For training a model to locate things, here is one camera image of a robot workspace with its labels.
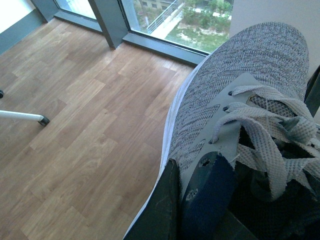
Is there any grey sneaker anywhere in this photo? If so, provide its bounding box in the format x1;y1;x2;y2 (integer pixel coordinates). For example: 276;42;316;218
124;22;320;240

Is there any white chair leg with caster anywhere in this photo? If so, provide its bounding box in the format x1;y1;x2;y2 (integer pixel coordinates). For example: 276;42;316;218
0;110;50;126

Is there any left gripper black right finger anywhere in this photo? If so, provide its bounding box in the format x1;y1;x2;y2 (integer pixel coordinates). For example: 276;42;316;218
180;151;258;240

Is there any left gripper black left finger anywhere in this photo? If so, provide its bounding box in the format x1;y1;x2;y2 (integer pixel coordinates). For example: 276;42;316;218
124;159;180;240

